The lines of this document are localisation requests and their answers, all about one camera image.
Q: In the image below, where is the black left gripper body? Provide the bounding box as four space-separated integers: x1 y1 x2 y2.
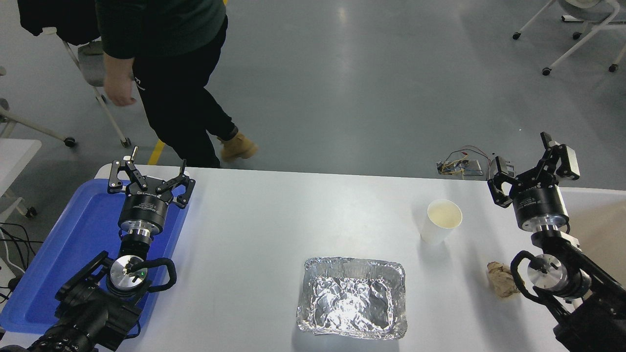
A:
119 188 170 232

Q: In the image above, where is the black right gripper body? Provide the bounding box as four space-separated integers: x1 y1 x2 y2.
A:
510 183 569 226

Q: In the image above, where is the white paper cup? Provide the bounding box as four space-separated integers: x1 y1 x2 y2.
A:
420 199 463 246

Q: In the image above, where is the person's right hand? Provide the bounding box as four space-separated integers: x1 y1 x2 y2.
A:
104 73 138 107

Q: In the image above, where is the large pale bin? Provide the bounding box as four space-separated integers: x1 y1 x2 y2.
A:
558 187 626 294

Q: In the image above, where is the white rolling stand leg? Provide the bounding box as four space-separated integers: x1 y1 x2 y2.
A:
0 66 77 148

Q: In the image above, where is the blue plastic tray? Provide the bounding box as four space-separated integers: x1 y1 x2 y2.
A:
0 178 191 335

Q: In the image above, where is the crumpled tan paper ball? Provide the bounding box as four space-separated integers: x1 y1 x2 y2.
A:
486 262 522 299

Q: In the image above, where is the white rolling chair base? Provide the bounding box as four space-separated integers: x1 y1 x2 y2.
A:
512 0 626 76

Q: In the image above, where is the person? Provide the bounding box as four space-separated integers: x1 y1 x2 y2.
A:
95 0 258 169

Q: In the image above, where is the white side table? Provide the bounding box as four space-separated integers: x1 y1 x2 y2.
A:
0 139 43 219

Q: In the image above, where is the white power strip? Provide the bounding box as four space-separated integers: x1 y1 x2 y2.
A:
0 257 13 294

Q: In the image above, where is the black jacket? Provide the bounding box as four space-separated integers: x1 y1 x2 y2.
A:
17 0 101 46

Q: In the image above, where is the silver foil tray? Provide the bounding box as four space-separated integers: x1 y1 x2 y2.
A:
295 257 408 341

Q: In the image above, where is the circuit board with wires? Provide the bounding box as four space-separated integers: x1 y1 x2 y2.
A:
436 145 492 176

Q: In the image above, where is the white frame chair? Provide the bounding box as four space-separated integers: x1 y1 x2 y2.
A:
42 27 133 149

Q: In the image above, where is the black cable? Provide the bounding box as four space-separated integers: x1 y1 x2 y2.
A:
0 222 39 301

